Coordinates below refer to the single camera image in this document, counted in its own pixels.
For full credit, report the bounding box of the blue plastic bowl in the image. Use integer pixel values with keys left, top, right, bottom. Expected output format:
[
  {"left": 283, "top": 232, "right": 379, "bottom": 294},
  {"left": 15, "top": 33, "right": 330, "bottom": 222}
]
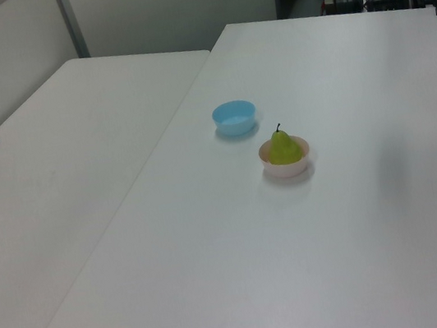
[{"left": 209, "top": 97, "right": 261, "bottom": 140}]

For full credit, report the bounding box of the green pear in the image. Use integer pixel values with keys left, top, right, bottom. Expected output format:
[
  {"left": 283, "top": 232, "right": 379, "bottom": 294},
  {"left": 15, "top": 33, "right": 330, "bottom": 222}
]
[{"left": 264, "top": 120, "right": 304, "bottom": 168}]

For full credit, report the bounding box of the pink plastic bowl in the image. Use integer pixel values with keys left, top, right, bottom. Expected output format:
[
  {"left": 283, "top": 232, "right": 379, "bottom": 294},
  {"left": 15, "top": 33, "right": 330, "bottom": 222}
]
[{"left": 256, "top": 132, "right": 315, "bottom": 182}]

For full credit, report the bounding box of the grey metal partition post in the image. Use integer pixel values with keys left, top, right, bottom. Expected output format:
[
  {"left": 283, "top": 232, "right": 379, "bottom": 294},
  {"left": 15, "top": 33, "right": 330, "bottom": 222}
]
[{"left": 54, "top": 0, "right": 92, "bottom": 62}]

